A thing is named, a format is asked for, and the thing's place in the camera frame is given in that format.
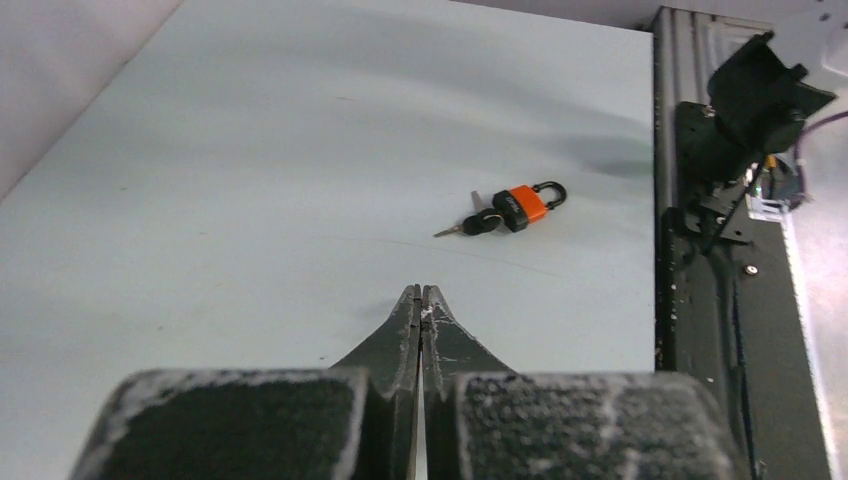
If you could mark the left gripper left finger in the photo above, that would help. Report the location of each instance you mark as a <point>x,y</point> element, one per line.
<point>356,419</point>

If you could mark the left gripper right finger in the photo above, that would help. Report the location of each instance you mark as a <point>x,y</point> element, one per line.
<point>487,421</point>

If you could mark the orange black padlock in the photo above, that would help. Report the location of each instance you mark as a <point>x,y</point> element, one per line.
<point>523,205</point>

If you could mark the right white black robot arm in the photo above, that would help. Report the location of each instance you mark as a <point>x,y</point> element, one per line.
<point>757,107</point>

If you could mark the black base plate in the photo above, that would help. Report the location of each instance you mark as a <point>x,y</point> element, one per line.
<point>746,319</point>

